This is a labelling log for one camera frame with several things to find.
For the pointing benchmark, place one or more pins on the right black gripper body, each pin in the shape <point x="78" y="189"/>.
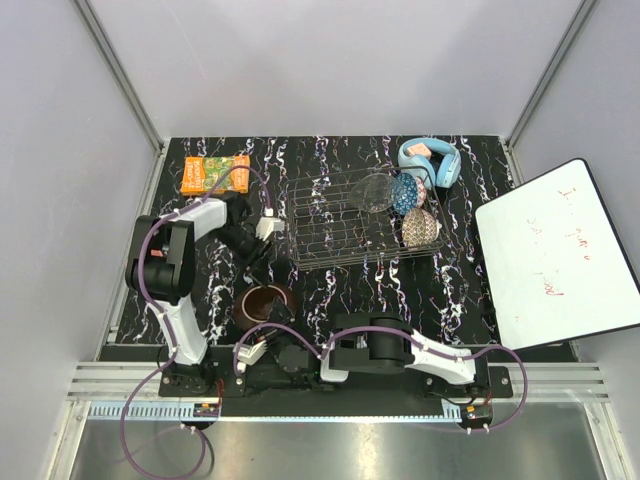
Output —
<point x="278" y="339"/>

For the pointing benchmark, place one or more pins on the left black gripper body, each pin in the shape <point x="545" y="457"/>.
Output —
<point x="245" y="246"/>

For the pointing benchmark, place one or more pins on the wire dish rack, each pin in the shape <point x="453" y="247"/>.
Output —
<point x="325" y="230"/>

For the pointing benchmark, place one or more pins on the clear glass bowl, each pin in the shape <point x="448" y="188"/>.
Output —
<point x="373" y="194"/>

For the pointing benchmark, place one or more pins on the blue triangle pattern bowl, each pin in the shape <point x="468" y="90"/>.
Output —
<point x="408" y="192"/>

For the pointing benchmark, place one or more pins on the beige patterned bowl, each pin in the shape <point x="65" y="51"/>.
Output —
<point x="419" y="228"/>

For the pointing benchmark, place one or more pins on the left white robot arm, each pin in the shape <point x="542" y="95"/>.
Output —
<point x="161" y="264"/>

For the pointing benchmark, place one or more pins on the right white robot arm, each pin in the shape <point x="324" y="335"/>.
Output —
<point x="365" y="343"/>

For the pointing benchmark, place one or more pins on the orange book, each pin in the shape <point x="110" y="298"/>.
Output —
<point x="200" y="174"/>

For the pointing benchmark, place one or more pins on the pink cube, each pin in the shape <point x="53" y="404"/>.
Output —
<point x="419" y="148"/>

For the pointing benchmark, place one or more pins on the light blue headphones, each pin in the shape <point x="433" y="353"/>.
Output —
<point x="442" y="170"/>

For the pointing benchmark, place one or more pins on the white whiteboard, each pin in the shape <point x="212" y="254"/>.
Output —
<point x="556" y="268"/>

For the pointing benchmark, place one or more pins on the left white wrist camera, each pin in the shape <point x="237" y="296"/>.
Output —
<point x="268" y="224"/>

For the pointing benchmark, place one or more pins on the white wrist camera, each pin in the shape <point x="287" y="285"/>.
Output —
<point x="268" y="224"/>
<point x="248" y="355"/>

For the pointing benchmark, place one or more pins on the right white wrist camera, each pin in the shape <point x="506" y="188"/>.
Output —
<point x="248" y="355"/>

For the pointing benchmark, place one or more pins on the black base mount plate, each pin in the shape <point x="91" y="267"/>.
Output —
<point x="494" y="381"/>

